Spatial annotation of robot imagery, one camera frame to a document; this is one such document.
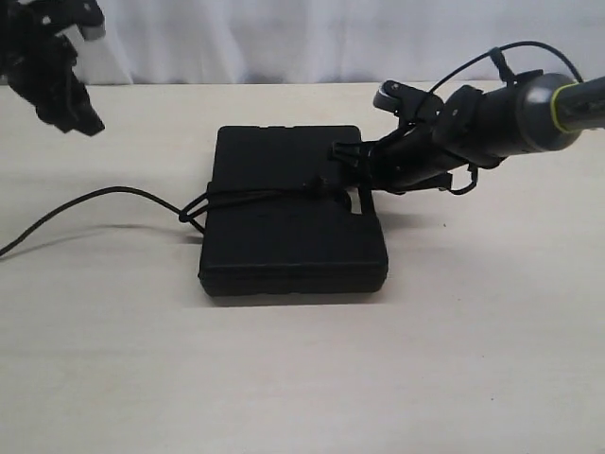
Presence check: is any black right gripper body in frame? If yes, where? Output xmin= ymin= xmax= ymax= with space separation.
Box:
xmin=368 ymin=81 xmax=471 ymax=195

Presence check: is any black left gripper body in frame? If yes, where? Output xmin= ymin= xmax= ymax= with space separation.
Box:
xmin=1 ymin=0 xmax=105 ymax=128

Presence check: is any black plastic carrying case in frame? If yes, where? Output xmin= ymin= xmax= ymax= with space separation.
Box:
xmin=199 ymin=125 xmax=389 ymax=297

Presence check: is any black cord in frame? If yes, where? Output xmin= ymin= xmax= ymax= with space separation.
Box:
xmin=0 ymin=177 xmax=346 ymax=259

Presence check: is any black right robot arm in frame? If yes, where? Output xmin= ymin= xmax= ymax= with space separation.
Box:
xmin=329 ymin=70 xmax=604 ymax=196

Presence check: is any white backdrop curtain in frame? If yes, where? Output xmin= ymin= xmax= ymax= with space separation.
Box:
xmin=72 ymin=1 xmax=604 ymax=84

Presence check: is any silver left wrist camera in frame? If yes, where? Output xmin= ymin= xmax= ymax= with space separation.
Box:
xmin=63 ymin=23 xmax=106 ymax=42

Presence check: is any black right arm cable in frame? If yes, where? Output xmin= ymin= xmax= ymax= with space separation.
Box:
xmin=427 ymin=42 xmax=585 ymax=96

